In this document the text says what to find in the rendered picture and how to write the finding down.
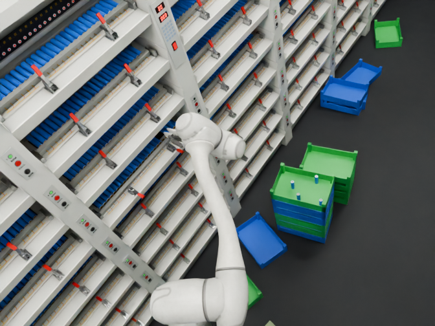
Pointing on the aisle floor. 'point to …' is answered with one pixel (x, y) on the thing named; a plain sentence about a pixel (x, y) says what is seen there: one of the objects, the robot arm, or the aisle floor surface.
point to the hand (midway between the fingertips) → (171, 133)
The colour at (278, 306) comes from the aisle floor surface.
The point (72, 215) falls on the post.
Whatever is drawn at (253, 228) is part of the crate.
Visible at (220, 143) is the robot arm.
